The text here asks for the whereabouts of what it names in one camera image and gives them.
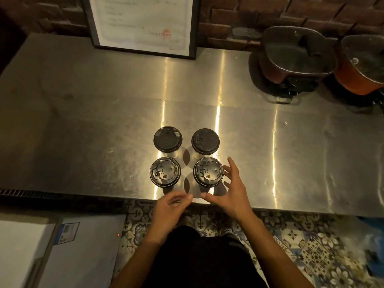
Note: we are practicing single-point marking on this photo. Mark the orange cooking pot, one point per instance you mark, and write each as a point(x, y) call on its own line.
point(351, 80)

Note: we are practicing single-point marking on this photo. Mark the person's left thumb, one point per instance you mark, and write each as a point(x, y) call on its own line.
point(184, 201)

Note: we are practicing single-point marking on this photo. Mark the person's black clothing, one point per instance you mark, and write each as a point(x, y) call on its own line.
point(204, 260)

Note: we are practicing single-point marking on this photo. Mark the paper cup with black lid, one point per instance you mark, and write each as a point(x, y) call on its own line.
point(168, 139)
point(205, 141)

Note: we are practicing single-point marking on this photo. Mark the blue label sticker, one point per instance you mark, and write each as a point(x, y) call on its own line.
point(66, 233)

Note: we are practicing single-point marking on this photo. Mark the dark lid of orange pot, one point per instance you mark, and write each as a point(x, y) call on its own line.
point(366, 56)

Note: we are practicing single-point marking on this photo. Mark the framed white certificate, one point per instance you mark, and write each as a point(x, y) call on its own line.
point(141, 20)

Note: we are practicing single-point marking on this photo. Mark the white chest freezer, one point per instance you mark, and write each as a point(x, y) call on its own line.
point(75, 254)

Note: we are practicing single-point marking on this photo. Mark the person's right hand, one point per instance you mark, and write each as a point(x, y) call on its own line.
point(237, 197)

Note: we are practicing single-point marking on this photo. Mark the person's right forearm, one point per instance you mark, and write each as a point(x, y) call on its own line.
point(276, 251)

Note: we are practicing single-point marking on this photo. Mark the paper cup with printed lid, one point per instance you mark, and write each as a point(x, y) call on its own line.
point(208, 172)
point(165, 172)

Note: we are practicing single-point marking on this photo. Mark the person's right thumb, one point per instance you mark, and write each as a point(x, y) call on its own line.
point(211, 197)

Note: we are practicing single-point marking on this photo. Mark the person's left hand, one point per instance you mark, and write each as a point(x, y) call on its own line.
point(166, 214)

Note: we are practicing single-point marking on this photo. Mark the blue plastic bag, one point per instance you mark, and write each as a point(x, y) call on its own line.
point(373, 245)

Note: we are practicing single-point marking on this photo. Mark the person's left forearm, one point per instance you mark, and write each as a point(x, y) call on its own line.
point(136, 260)

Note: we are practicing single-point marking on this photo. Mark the dark square cooking pot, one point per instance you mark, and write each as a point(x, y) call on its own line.
point(276, 70)

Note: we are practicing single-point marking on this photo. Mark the black portable stove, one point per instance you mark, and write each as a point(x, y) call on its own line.
point(292, 86)
point(379, 101)

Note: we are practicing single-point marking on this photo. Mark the person's right middle finger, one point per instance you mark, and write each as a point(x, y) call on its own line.
point(229, 174)

